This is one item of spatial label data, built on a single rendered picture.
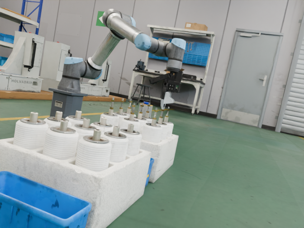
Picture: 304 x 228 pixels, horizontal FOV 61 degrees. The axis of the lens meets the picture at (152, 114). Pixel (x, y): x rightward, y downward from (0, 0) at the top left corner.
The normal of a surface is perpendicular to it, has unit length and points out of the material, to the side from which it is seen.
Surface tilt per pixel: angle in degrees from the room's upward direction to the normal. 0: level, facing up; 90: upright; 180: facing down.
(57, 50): 90
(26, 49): 90
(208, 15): 90
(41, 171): 90
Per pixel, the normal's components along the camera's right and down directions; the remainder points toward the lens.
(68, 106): 0.41, 0.18
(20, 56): 0.92, 0.22
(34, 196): -0.33, 0.00
